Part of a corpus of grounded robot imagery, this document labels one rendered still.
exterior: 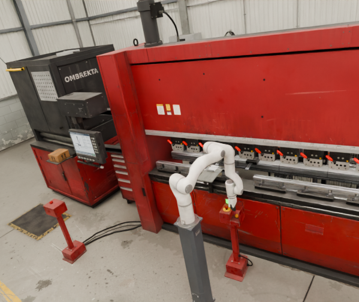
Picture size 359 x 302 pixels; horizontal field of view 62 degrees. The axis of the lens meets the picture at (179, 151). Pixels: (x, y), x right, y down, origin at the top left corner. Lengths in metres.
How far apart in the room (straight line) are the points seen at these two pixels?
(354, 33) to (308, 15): 4.27
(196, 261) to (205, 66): 1.72
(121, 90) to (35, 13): 6.77
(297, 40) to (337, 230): 1.66
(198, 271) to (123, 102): 1.83
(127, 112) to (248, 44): 1.44
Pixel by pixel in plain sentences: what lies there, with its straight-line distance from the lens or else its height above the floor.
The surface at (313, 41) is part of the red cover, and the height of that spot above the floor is 2.22.
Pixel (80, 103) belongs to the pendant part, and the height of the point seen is 1.91.
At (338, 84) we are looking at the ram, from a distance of 2.54.
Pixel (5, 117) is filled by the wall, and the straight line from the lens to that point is 9.17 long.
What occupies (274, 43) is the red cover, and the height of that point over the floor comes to 2.23.
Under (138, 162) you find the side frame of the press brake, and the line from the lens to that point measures 3.49.
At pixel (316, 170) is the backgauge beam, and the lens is 3.17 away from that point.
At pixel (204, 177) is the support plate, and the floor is 1.00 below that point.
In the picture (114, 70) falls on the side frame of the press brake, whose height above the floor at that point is 2.14.
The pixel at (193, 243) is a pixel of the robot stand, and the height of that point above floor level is 0.84.
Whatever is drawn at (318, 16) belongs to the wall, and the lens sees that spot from 6.63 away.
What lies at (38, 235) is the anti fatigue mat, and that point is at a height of 0.02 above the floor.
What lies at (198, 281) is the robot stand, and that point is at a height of 0.40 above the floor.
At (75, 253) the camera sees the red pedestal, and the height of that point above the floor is 0.08.
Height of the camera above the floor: 2.57
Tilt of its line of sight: 25 degrees down
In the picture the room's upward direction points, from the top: 10 degrees counter-clockwise
